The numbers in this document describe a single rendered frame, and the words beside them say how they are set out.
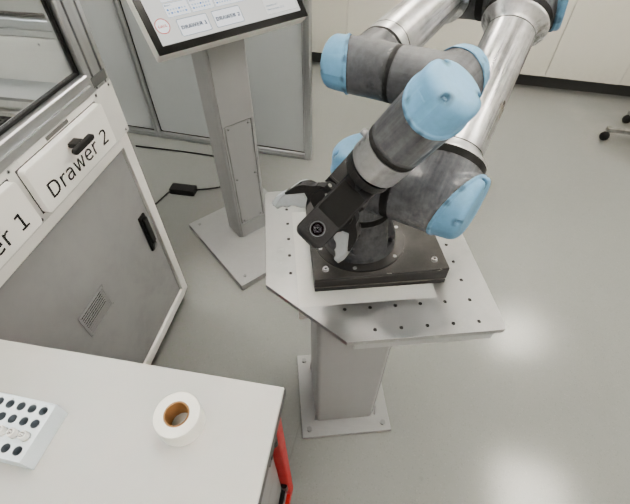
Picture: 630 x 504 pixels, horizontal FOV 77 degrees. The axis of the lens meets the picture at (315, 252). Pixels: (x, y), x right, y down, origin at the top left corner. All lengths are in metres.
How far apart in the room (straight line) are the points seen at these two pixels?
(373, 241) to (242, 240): 1.22
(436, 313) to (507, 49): 0.47
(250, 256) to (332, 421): 0.82
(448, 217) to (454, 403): 1.03
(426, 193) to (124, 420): 0.60
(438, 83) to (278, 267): 0.53
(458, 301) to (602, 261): 1.51
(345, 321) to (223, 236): 1.28
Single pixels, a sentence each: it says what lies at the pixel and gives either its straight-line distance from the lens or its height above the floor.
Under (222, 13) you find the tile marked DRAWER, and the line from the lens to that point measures 1.39.
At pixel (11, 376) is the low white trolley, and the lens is 0.88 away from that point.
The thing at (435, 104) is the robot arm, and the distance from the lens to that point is 0.44.
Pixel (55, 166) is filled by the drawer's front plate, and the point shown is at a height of 0.89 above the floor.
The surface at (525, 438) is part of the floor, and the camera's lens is 1.63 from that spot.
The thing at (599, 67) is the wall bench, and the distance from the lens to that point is 3.68.
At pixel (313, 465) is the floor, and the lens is 1.45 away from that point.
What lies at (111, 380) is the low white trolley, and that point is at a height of 0.76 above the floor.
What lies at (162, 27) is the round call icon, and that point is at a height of 1.01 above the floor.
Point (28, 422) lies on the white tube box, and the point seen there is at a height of 0.80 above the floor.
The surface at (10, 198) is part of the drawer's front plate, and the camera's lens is 0.97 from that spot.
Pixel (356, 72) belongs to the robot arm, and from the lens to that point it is 0.58.
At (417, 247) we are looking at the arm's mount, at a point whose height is 0.80.
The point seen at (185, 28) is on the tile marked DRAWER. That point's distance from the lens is 1.33.
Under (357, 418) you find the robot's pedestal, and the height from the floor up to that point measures 0.02.
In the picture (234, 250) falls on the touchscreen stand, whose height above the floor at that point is 0.04.
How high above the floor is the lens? 1.41
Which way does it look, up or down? 48 degrees down
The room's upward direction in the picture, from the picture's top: straight up
